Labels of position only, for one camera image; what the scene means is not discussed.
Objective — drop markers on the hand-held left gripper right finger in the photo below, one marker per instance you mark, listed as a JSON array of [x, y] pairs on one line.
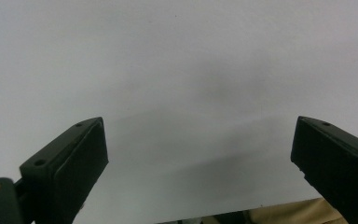
[[335, 161]]

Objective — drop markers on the tan cloth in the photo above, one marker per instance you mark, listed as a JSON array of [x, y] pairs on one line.
[[292, 213]]

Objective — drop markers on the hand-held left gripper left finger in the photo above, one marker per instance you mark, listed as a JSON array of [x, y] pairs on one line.
[[71, 161]]

